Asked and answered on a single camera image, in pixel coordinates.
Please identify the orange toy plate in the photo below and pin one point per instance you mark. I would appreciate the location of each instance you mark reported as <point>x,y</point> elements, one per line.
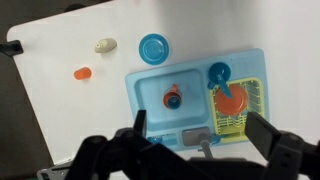
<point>236,105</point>

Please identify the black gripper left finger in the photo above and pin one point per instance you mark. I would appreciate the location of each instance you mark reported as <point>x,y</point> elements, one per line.
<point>110,160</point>

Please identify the blue toy mug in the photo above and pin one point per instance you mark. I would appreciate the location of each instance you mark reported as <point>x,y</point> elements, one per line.
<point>215,70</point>

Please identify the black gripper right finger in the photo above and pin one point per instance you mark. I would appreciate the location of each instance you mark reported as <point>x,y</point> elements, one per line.
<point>286,153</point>

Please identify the small blue toy cup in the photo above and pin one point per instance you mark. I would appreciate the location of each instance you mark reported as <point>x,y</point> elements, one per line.
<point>174,102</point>

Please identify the light blue toy sink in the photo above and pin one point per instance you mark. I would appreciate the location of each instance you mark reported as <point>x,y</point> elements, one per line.
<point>150,90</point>

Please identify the black tripod stand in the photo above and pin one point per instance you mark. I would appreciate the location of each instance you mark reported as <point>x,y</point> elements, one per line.
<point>11,47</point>

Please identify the beige toy bottle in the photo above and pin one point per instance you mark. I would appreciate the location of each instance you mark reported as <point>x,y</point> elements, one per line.
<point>106,45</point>

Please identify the gray toy faucet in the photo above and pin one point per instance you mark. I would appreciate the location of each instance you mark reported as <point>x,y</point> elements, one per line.
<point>195,136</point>

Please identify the blue toy spoon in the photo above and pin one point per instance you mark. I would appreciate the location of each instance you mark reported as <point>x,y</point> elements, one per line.
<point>155,138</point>

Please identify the blue toy fork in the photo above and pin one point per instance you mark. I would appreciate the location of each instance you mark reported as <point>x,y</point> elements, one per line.
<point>216,140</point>

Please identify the orange toy mug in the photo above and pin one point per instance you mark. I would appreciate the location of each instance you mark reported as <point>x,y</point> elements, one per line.
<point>168,95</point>

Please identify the yellow toy dish rack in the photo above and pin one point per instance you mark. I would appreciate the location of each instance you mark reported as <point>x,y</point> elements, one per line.
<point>256,96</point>

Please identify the orange toy cup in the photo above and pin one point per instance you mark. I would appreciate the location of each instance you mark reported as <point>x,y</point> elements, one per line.
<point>82,73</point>

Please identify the blue toy knife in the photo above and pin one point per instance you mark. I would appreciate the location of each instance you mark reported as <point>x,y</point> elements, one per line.
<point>226,90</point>

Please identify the blue toy plate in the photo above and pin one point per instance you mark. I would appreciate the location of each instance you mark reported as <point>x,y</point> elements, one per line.
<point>154,49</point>

